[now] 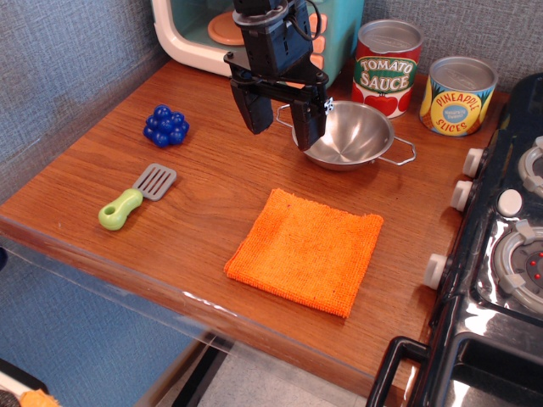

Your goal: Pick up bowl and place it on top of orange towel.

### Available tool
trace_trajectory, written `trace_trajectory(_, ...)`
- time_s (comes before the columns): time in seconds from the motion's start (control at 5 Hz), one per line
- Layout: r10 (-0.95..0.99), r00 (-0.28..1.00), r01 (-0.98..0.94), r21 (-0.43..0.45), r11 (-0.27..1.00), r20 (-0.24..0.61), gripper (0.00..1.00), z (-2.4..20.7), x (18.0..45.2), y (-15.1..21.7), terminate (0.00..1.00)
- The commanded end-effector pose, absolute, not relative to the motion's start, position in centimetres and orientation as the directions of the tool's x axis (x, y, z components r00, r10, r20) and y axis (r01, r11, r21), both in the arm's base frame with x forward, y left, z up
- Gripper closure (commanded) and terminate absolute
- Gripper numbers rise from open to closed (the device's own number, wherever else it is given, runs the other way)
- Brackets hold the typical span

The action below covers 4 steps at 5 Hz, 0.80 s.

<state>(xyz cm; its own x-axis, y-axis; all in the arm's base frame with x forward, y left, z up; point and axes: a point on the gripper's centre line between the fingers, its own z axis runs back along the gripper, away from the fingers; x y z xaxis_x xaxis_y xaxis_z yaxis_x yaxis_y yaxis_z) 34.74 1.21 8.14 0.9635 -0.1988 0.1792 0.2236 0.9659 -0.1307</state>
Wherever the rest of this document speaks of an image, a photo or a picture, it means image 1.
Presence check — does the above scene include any orange plate in microwave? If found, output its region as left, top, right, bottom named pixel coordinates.
left=207, top=12, right=244, bottom=47

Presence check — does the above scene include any pineapple slices can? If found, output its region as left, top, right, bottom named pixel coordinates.
left=419, top=56, right=498, bottom=137

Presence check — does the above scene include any toy microwave teal and white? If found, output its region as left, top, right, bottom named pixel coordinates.
left=151, top=0, right=364, bottom=82

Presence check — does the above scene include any blue toy grape cluster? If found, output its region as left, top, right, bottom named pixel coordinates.
left=143, top=104, right=190, bottom=148

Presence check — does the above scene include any orange rag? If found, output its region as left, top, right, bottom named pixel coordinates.
left=224, top=189, right=383, bottom=318

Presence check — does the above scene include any silver metal bowl with handles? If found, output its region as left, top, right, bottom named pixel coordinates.
left=304, top=101, right=417, bottom=171

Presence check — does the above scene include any black toy stove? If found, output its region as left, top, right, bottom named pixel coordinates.
left=367, top=74, right=542, bottom=406

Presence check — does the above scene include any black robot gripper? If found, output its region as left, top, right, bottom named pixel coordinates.
left=224, top=1, right=329, bottom=151

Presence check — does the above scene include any tomato sauce can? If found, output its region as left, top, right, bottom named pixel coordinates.
left=351, top=20, right=423, bottom=119

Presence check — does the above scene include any grey spatula with green handle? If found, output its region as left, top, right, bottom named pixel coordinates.
left=98, top=163, right=177, bottom=231

